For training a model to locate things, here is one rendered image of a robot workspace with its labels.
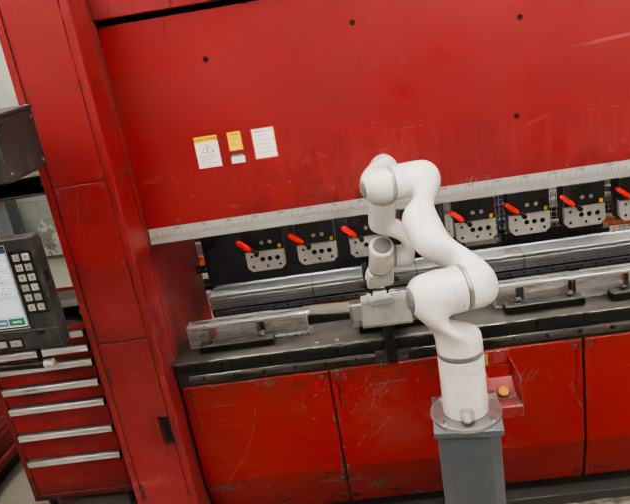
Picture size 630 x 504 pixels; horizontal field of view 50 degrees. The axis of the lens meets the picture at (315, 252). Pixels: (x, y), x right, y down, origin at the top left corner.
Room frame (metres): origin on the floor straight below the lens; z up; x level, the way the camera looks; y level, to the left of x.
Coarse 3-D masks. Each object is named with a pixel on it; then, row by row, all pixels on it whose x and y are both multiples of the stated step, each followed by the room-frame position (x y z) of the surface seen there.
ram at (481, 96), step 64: (320, 0) 2.44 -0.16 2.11; (384, 0) 2.43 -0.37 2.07; (448, 0) 2.41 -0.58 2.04; (512, 0) 2.39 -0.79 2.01; (576, 0) 2.37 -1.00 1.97; (128, 64) 2.50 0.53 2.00; (192, 64) 2.48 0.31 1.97; (256, 64) 2.46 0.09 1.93; (320, 64) 2.45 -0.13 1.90; (384, 64) 2.43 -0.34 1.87; (448, 64) 2.41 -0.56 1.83; (512, 64) 2.39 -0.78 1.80; (576, 64) 2.38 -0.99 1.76; (128, 128) 2.50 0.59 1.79; (192, 128) 2.49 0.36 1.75; (320, 128) 2.45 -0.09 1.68; (384, 128) 2.43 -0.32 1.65; (448, 128) 2.41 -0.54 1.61; (512, 128) 2.39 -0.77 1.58; (576, 128) 2.38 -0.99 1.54; (192, 192) 2.49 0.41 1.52; (256, 192) 2.47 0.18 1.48; (320, 192) 2.45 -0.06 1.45; (512, 192) 2.40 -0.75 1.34
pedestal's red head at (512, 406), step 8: (488, 352) 2.16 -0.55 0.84; (512, 368) 2.11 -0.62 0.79; (504, 376) 2.13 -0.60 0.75; (512, 376) 2.12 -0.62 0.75; (520, 376) 2.01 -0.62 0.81; (488, 384) 2.05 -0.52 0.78; (496, 384) 2.11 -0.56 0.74; (504, 384) 2.10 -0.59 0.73; (512, 384) 2.10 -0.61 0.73; (520, 384) 2.01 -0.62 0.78; (488, 392) 2.01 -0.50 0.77; (496, 392) 2.08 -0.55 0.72; (512, 392) 2.07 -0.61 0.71; (520, 392) 2.02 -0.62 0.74; (504, 400) 2.05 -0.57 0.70; (512, 400) 2.04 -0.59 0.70; (520, 400) 2.03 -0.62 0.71; (504, 408) 2.01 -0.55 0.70; (512, 408) 2.00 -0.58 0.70; (520, 408) 2.00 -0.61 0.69; (504, 416) 2.01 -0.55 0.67; (512, 416) 2.01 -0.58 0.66
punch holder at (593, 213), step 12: (600, 180) 2.37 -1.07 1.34; (564, 192) 2.38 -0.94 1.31; (576, 192) 2.37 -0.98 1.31; (588, 192) 2.37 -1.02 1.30; (600, 192) 2.37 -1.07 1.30; (564, 204) 2.38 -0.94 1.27; (576, 204) 2.37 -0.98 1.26; (588, 204) 2.37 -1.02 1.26; (600, 204) 2.36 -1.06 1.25; (564, 216) 2.38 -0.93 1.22; (576, 216) 2.37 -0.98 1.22; (588, 216) 2.37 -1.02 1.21; (600, 216) 2.36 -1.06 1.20
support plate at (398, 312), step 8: (392, 296) 2.42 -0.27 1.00; (400, 296) 2.41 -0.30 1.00; (368, 304) 2.38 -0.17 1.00; (392, 304) 2.35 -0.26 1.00; (400, 304) 2.34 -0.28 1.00; (368, 312) 2.31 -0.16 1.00; (376, 312) 2.30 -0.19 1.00; (384, 312) 2.29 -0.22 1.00; (392, 312) 2.28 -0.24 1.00; (400, 312) 2.27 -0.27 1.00; (408, 312) 2.26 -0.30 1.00; (368, 320) 2.25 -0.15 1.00; (376, 320) 2.23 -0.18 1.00; (384, 320) 2.22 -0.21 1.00; (392, 320) 2.21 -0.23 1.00; (400, 320) 2.20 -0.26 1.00; (408, 320) 2.19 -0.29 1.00
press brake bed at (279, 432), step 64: (192, 384) 2.40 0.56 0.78; (256, 384) 2.37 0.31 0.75; (320, 384) 2.35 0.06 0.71; (384, 384) 2.33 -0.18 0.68; (576, 384) 2.27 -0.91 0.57; (256, 448) 2.38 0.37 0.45; (320, 448) 2.36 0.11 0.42; (384, 448) 2.34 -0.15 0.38; (512, 448) 2.29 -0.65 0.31; (576, 448) 2.28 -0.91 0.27
